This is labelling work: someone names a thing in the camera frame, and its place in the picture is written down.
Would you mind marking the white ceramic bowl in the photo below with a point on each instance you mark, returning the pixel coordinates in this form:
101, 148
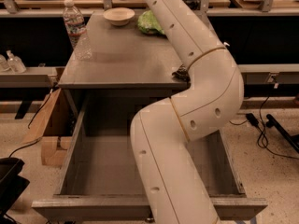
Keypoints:
119, 16

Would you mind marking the green rice chip bag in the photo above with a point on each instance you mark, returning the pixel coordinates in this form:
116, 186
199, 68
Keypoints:
148, 24

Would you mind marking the black bin at lower left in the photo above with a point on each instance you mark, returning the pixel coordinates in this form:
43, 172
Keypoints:
11, 186

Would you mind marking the grey cabinet with top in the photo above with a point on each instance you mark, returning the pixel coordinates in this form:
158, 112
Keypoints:
123, 58

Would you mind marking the clear plastic water bottle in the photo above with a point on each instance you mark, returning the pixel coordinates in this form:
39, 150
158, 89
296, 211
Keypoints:
77, 31

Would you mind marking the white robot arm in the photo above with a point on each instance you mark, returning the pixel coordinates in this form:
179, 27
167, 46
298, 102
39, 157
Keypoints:
161, 131

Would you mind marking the cardboard box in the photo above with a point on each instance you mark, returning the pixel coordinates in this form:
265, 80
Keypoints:
50, 127

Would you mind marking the open grey top drawer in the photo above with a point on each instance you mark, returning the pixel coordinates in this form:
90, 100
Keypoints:
99, 180

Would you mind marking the clear sanitizer pump bottle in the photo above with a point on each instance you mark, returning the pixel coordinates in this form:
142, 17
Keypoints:
15, 63

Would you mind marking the brass drawer knob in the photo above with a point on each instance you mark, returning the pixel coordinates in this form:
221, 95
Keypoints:
149, 220

